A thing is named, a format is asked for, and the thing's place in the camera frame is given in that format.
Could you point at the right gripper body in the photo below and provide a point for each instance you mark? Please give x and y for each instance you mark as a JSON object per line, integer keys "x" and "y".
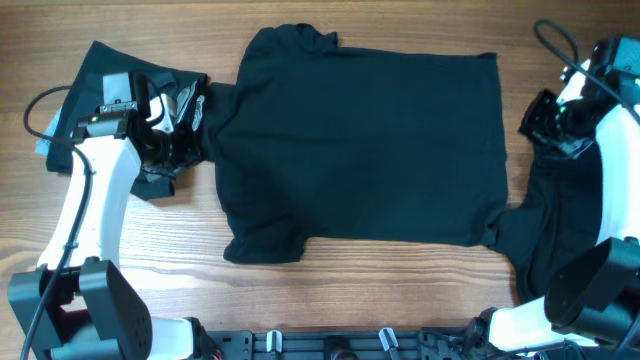
{"x": 541, "y": 125}

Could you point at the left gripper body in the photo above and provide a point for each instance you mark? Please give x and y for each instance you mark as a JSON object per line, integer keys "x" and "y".
{"x": 177, "y": 149}

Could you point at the pile of black clothes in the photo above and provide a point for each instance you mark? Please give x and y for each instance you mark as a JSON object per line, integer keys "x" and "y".
{"x": 558, "y": 219}

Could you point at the folded black shirt with logo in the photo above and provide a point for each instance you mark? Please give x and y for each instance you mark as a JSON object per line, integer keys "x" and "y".
{"x": 85, "y": 97}

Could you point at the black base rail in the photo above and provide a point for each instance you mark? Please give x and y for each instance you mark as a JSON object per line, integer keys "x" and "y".
{"x": 423, "y": 344}

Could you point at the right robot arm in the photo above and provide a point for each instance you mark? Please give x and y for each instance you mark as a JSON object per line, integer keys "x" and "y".
{"x": 592, "y": 304}

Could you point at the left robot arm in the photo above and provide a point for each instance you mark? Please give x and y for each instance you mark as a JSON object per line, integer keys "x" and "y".
{"x": 76, "y": 304}

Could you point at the black polo shirt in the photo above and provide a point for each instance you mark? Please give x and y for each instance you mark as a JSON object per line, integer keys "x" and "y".
{"x": 319, "y": 140}

